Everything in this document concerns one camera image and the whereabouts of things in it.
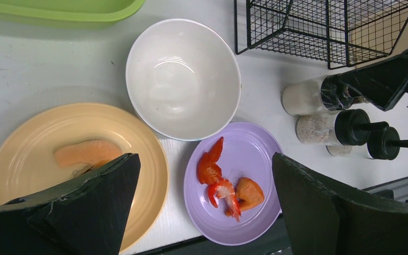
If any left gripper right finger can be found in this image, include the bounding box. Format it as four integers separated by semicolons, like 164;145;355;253
272;152;408;254

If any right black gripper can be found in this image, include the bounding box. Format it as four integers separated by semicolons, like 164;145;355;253
338;49;408;112

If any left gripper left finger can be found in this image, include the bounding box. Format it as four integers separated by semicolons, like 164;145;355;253
0;153;141;254

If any white spice jar black cap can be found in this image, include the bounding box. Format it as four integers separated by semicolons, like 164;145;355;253
282;75;369;116

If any pepper grinder jar black lid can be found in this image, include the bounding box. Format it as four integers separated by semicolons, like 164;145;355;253
295;109;389;146

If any salt grinder jar black lid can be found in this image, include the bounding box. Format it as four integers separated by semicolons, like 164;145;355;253
326;127;408;160

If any dark mussel shell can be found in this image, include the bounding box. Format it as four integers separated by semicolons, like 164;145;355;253
72;165;95;177

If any orange melon slice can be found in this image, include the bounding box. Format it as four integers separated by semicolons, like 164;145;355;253
54;139;123;168

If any orange chicken wing piece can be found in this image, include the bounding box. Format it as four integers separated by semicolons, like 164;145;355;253
225;177;265;217

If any yellow plate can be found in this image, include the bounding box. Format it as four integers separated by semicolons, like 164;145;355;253
0;103;169;252

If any purple plate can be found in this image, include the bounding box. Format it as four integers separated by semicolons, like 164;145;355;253
183;122;282;246

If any red white shrimp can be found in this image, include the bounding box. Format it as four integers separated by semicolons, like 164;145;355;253
207;178;241;222

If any white ceramic bowl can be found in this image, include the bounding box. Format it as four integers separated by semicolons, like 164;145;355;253
125;18;242;141

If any green plastic tub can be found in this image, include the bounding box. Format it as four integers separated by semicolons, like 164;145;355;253
0;0;145;29

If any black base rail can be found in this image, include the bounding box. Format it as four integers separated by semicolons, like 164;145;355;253
142;177;408;254

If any black wire basket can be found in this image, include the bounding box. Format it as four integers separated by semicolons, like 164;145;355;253
233;0;408;70

